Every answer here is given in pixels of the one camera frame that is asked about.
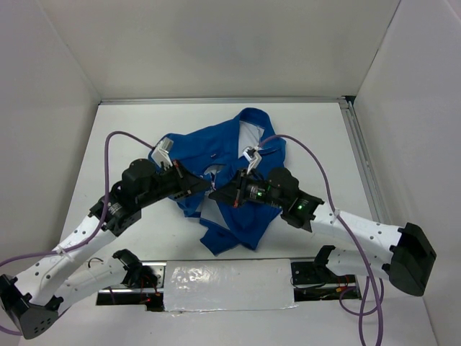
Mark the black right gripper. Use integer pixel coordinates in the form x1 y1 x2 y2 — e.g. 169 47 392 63
209 167 286 209

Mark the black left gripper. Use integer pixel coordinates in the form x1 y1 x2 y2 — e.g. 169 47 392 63
138 159 212 208

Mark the blue jacket white lining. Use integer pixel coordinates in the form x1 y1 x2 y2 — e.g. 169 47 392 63
166 107 280 255

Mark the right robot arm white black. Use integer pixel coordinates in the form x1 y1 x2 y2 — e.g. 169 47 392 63
210 168 437 296

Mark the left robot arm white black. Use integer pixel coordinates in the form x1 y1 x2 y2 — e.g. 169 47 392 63
1 159 211 340

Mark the white glossy taped sheet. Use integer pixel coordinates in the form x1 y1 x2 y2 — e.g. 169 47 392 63
164 259 297 312

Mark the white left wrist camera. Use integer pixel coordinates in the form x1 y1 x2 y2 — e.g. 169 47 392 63
148 137 174 168

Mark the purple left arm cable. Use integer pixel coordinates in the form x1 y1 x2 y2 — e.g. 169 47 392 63
0 131 159 337

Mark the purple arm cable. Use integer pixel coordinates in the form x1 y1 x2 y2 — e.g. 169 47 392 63
0 131 159 337
257 134 385 346

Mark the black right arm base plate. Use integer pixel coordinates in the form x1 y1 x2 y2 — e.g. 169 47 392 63
290 261 361 302

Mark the aluminium frame rail back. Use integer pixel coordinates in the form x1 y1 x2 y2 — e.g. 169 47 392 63
100 97 348 105

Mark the aluminium frame rail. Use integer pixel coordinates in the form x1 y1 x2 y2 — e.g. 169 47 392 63
100 97 348 105
339 97 393 228

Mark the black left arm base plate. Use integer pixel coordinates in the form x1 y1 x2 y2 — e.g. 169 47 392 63
98 261 166 300

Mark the aluminium frame rail right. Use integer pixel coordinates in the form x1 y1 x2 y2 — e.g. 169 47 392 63
339 97 393 228

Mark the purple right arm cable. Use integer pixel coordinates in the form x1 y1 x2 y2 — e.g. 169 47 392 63
257 134 385 346

